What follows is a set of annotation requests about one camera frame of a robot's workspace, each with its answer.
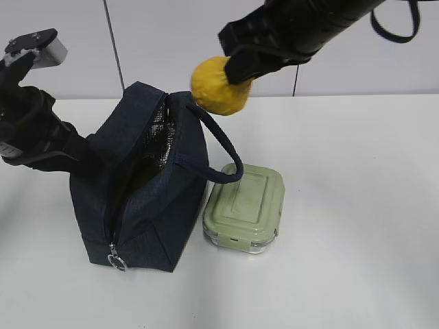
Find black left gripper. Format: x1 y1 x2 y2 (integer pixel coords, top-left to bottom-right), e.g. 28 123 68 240
1 86 104 180

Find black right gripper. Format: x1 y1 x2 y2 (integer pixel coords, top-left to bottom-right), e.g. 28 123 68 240
217 0 330 85

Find yellow pear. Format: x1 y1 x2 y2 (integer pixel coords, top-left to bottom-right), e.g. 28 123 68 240
190 56 254 116

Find navy blue lunch bag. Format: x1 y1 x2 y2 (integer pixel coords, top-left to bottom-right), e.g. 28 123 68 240
69 80 245 274

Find green lid lunch box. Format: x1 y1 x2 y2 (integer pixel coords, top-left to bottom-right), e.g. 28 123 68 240
202 164 285 254

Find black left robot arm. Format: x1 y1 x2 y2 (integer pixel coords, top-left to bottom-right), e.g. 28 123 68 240
1 54 104 178

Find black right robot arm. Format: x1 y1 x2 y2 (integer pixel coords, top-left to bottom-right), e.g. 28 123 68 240
218 0 380 84

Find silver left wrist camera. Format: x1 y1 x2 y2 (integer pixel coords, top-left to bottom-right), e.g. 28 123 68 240
3 28 68 69

